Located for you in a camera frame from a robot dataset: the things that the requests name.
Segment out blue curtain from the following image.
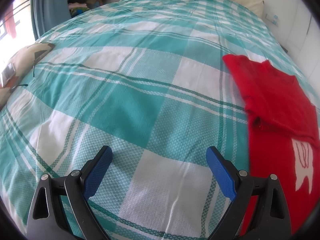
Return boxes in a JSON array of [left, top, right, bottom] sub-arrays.
[[30, 0, 72, 40]]

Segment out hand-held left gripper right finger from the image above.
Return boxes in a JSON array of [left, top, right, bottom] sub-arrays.
[[206, 146, 292, 240]]

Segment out white wall socket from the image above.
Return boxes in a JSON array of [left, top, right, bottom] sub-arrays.
[[265, 14, 279, 26]]

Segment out red hanging cloth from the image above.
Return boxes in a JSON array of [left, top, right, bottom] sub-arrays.
[[5, 5, 18, 39]]

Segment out silver phone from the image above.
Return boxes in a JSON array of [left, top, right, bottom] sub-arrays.
[[1, 64, 16, 84]]

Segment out red sweater with white animal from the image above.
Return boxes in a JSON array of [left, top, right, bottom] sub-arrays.
[[222, 54, 320, 236]]

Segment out black glasses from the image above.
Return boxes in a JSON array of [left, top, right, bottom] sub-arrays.
[[11, 60, 38, 90]]

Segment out teal plaid bed sheet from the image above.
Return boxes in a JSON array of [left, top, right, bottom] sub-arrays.
[[0, 0, 320, 240]]

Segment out cream patterned pillow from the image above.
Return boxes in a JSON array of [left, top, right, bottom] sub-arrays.
[[0, 43, 55, 110]]

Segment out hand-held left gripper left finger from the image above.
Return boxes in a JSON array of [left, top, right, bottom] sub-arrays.
[[26, 145, 113, 240]]

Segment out white wardrobe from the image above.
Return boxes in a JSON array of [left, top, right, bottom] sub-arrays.
[[292, 0, 320, 80]]

